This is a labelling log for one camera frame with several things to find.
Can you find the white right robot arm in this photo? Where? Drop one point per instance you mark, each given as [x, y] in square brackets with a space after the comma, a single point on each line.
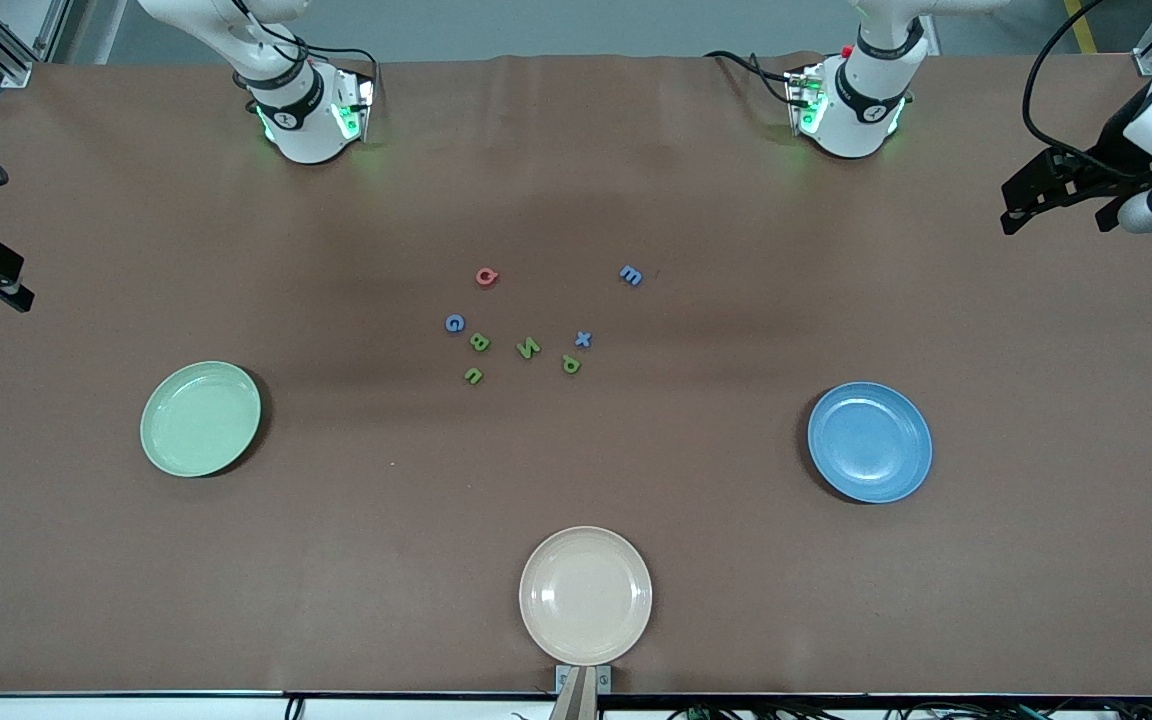
[311, 120]

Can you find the blue letter m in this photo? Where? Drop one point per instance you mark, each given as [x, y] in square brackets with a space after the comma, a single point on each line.
[631, 275]

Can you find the green letter B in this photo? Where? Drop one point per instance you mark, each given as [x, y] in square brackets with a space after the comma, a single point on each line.
[479, 342]

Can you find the green letter n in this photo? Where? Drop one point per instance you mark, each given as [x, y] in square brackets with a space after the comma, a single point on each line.
[473, 376]
[529, 348]

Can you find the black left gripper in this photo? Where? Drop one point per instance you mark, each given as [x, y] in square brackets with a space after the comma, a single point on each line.
[1108, 157]

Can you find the red letter Q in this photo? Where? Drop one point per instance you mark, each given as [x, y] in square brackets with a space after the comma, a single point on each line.
[479, 277]

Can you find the light green plate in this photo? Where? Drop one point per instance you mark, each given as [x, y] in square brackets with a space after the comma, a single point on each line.
[200, 418]

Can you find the blue letter G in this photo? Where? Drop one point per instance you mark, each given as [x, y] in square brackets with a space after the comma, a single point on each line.
[448, 323]

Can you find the blue plate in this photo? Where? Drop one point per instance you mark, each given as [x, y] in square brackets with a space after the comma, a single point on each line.
[869, 442]

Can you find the beige plate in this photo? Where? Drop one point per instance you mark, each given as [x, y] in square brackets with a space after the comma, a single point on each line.
[586, 596]

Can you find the tan post with metal bracket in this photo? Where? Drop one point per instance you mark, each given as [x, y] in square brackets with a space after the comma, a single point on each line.
[584, 700]

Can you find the green letter p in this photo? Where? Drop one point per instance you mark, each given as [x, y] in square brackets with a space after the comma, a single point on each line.
[571, 364]

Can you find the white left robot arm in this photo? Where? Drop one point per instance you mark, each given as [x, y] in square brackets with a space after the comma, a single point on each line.
[851, 110]

